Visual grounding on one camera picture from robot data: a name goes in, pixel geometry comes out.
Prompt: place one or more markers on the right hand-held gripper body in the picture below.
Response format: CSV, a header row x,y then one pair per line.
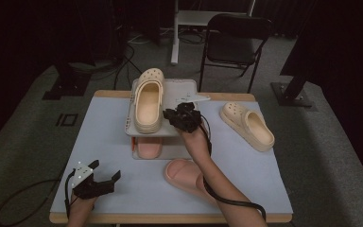
x,y
189,118

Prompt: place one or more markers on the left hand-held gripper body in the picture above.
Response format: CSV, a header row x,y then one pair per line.
x,y
89,187

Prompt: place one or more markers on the grey two-tier shoe rack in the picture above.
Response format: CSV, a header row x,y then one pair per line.
x,y
179,91

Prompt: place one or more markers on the cream clog shoe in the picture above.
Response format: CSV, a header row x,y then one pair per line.
x,y
148,104
249,124

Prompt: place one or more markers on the pink slide slipper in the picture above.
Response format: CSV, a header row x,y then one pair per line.
x,y
181,175
149,148

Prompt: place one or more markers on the person's left hand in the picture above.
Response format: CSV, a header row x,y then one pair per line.
x,y
82,206

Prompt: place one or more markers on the person's right hand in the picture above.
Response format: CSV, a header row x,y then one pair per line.
x,y
197,143

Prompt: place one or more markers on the light blue table mat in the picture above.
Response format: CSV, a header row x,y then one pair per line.
x,y
132,189

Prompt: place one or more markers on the black folding chair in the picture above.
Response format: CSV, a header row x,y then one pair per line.
x,y
233,47

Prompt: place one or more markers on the white desk frame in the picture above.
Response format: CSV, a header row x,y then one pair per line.
x,y
175,41

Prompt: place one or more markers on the black stand with base plate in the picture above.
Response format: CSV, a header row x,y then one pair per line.
x,y
291,93
67,83

